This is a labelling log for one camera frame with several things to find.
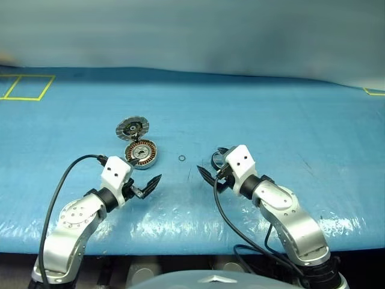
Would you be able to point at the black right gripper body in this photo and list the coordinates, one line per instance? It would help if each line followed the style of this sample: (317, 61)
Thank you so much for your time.
(226, 180)

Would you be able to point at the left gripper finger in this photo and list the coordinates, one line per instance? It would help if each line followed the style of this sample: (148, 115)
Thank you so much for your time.
(150, 186)
(135, 162)

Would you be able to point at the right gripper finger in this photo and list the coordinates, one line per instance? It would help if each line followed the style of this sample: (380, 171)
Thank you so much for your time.
(224, 149)
(207, 175)

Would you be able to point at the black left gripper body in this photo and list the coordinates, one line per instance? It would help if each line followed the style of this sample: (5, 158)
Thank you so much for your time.
(130, 191)

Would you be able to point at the motor rotor housing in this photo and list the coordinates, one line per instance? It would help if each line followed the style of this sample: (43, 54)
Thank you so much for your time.
(141, 153)

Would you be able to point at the silver motor rotor cover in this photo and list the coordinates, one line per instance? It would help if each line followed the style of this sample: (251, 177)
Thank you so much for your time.
(132, 129)

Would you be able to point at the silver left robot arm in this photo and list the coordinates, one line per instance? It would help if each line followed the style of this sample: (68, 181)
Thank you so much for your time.
(75, 216)

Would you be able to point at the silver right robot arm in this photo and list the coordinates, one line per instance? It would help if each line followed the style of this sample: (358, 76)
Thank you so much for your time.
(288, 222)

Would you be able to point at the blue plastic table cover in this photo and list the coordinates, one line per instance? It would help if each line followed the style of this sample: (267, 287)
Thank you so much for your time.
(240, 120)

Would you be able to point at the grey rounded shape under table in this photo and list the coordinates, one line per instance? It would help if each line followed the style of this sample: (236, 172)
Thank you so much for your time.
(142, 274)
(228, 266)

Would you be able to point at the silver robot torso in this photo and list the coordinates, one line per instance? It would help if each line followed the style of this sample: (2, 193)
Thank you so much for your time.
(192, 280)

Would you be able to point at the yellow tape double rectangle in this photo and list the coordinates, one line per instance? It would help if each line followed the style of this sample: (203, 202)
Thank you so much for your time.
(45, 88)

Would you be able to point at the yellow tape corner marking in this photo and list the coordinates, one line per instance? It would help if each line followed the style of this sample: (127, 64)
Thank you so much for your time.
(368, 91)

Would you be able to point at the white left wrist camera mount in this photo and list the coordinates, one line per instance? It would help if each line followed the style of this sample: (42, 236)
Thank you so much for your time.
(115, 176)

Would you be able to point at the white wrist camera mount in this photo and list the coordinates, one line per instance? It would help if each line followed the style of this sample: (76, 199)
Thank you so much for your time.
(240, 165)
(115, 176)

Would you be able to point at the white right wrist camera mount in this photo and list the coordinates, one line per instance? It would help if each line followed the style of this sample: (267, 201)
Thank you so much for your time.
(240, 165)

